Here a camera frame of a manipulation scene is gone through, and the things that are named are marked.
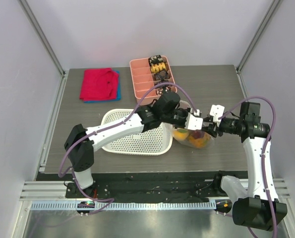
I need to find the yellow orange peach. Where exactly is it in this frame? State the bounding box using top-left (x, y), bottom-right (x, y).
top-left (173, 129), bottom-right (189, 141)

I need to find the dark red apple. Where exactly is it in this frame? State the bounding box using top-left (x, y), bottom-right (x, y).
top-left (191, 130), bottom-right (205, 139)

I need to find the clear polka dot zip bag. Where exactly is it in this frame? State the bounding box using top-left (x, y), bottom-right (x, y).
top-left (172, 101), bottom-right (213, 149)

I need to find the orange toy pineapple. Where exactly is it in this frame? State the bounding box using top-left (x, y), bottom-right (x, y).
top-left (188, 133), bottom-right (211, 149)

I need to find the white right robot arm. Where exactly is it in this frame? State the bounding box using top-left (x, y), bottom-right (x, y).
top-left (203, 102), bottom-right (288, 234)

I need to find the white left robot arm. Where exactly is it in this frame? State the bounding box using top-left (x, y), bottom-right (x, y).
top-left (64, 92), bottom-right (191, 198)

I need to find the white perforated plastic basket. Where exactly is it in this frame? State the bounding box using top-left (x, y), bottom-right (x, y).
top-left (102, 123), bottom-right (173, 156)

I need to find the black white speckled sock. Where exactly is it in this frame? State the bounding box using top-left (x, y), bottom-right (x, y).
top-left (156, 88), bottom-right (171, 96)

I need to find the black patterned rolled sock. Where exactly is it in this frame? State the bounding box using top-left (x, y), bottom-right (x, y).
top-left (159, 84), bottom-right (171, 91)

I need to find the dark brown rolled sock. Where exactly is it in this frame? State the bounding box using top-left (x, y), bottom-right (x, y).
top-left (154, 70), bottom-right (170, 81)

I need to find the pink divided organizer tray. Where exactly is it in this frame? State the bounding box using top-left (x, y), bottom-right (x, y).
top-left (129, 56), bottom-right (177, 105)

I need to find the yellow black rolled sock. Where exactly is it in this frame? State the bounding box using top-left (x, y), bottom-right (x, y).
top-left (150, 62), bottom-right (167, 73)

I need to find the black floral rolled sock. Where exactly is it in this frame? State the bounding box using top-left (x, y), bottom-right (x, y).
top-left (148, 55), bottom-right (164, 66)

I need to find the blue folded cloth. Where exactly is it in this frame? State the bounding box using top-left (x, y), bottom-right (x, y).
top-left (84, 70), bottom-right (121, 104)

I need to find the magenta folded cloth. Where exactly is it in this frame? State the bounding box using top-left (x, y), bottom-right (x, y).
top-left (79, 67), bottom-right (119, 102)

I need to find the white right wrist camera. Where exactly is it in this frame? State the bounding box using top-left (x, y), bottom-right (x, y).
top-left (209, 105), bottom-right (225, 123)

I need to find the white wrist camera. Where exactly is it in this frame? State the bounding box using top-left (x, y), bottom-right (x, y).
top-left (184, 108), bottom-right (203, 130)
top-left (209, 105), bottom-right (225, 123)

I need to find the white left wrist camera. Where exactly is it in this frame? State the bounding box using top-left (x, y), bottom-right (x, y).
top-left (184, 108), bottom-right (203, 130)

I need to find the white slotted cable duct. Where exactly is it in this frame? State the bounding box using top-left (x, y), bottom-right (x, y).
top-left (30, 200), bottom-right (216, 211)

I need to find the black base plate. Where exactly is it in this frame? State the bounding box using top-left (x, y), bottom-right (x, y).
top-left (65, 172), bottom-right (242, 203)

